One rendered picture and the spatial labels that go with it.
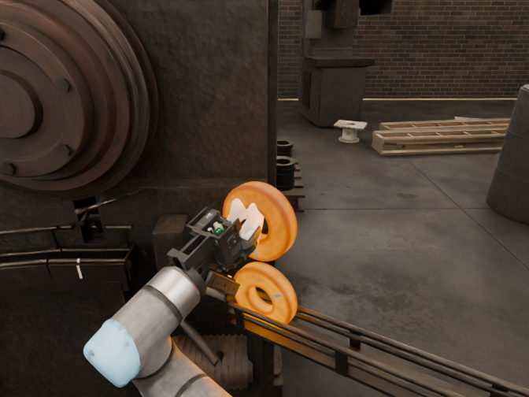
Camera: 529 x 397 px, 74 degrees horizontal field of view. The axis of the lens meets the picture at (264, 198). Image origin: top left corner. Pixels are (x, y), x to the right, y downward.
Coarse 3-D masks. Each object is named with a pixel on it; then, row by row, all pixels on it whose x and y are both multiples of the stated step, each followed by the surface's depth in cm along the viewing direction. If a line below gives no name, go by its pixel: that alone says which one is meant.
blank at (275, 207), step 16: (240, 192) 66; (256, 192) 63; (272, 192) 63; (224, 208) 69; (272, 208) 63; (288, 208) 63; (272, 224) 64; (288, 224) 62; (272, 240) 65; (288, 240) 63; (256, 256) 69; (272, 256) 66
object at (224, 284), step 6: (210, 270) 57; (210, 276) 56; (216, 276) 57; (222, 276) 58; (228, 276) 63; (210, 282) 56; (216, 282) 57; (222, 282) 59; (228, 282) 60; (234, 282) 62; (216, 288) 58; (222, 288) 59; (228, 288) 61; (234, 288) 63; (222, 294) 63; (228, 294) 62; (234, 294) 63
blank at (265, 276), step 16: (240, 272) 77; (256, 272) 74; (272, 272) 74; (240, 288) 79; (272, 288) 73; (288, 288) 73; (240, 304) 81; (256, 304) 80; (272, 304) 75; (288, 304) 72; (288, 320) 74
